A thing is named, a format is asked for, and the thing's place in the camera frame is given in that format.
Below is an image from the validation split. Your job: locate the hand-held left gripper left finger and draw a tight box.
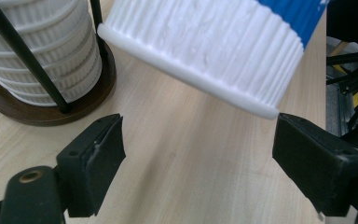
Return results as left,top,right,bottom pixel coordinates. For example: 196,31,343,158
55,113,127,218

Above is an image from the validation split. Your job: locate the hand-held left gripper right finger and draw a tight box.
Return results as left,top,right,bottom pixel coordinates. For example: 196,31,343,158
271,112,358,217

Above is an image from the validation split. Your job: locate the dark wooden cup holder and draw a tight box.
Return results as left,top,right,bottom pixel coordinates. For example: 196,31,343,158
0,0,117,127

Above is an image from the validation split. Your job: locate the stack of white paper cups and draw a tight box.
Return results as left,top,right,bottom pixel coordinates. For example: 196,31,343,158
0,0,103,107

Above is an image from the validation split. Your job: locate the blue banded white cup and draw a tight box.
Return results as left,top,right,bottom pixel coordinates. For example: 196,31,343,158
96,0,329,120

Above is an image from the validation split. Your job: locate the black metal stand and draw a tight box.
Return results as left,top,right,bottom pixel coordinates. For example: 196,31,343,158
325,50,358,147

